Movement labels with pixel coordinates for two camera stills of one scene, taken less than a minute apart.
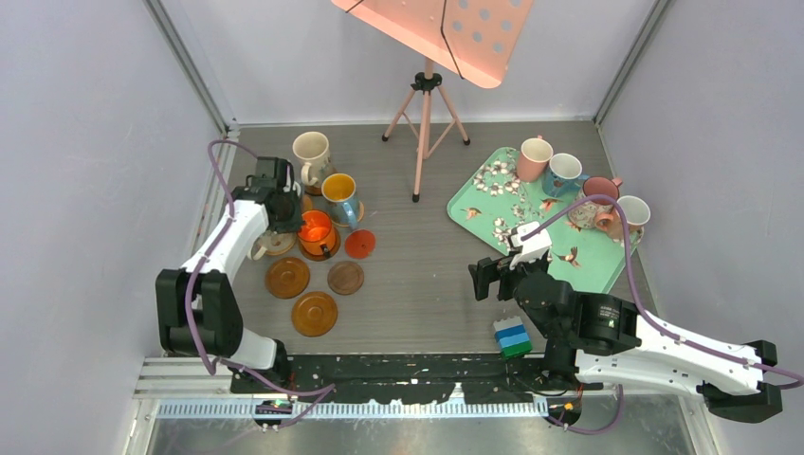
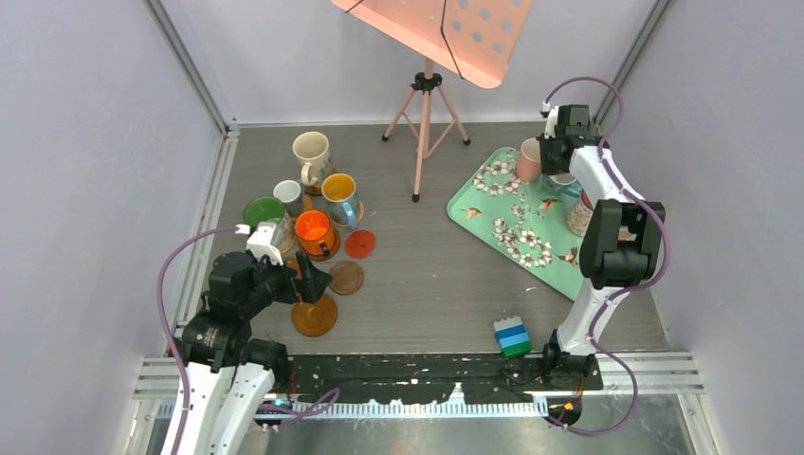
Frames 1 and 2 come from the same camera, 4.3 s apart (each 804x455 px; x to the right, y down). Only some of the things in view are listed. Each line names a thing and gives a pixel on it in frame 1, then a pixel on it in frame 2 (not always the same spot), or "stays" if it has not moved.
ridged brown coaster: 314,314 stays
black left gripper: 296,222 -> 308,288
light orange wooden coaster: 358,219 stays
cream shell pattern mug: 314,152 stays
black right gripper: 484,271 -> 547,167
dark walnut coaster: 345,278 stays
